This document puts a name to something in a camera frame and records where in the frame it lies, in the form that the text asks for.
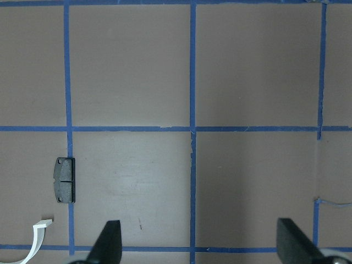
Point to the white curved plastic part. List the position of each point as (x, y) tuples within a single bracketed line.
[(38, 234)]

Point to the black brake pad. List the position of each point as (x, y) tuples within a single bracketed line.
[(64, 180)]

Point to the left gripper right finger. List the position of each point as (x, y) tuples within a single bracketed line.
[(293, 246)]

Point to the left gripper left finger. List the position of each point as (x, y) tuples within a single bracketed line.
[(108, 247)]

